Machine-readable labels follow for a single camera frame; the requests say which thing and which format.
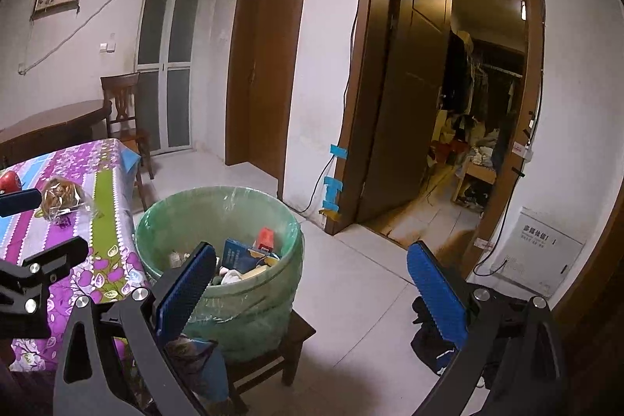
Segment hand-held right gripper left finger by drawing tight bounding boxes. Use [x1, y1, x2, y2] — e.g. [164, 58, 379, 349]
[53, 241, 218, 416]

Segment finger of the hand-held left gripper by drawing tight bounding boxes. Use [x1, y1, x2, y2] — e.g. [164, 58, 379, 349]
[19, 235, 89, 283]
[0, 188, 44, 218]

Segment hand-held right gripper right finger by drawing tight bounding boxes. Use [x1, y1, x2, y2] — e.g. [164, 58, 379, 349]
[407, 241, 566, 416]

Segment blue cigarette box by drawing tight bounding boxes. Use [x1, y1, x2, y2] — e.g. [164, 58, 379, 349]
[223, 239, 274, 273]

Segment green lined trash bin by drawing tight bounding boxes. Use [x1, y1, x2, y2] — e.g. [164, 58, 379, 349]
[134, 186, 305, 363]

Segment white red cigarette box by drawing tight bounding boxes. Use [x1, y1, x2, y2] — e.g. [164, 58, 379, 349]
[256, 227, 278, 251]

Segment red apple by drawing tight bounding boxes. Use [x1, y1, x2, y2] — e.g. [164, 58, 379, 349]
[0, 171, 23, 195]

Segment purple floral striped tablecloth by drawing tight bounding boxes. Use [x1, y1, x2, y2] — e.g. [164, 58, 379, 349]
[0, 138, 152, 370]

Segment dark cloth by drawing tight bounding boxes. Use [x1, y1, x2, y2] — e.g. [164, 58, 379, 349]
[409, 294, 488, 375]

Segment dark wooden dining table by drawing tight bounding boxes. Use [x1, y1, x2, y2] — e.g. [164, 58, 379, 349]
[0, 100, 113, 168]

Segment dark wooden stool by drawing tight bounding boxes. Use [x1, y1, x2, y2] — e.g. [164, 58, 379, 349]
[214, 311, 317, 412]

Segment wooden chair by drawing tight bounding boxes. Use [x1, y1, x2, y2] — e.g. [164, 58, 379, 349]
[100, 72, 154, 180]

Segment blue tape strips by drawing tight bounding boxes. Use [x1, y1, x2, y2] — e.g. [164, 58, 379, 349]
[319, 144, 348, 214]

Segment pile of clothes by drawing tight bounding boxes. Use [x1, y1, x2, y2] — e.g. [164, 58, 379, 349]
[429, 28, 525, 209]

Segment dark wooden door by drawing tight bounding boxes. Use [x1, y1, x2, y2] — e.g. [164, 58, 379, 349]
[324, 0, 547, 280]

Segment frosted glass double door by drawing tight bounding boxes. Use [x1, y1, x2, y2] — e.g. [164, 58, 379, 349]
[134, 0, 206, 154]

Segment brown wooden door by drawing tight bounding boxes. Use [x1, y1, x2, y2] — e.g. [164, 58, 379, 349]
[225, 0, 317, 197]

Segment white wall box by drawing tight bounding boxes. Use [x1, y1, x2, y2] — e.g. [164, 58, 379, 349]
[495, 206, 586, 295]

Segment white wall cable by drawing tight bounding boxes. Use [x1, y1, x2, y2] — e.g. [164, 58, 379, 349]
[19, 0, 152, 73]

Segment black cable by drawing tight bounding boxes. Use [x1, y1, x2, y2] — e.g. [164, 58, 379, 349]
[300, 14, 364, 214]

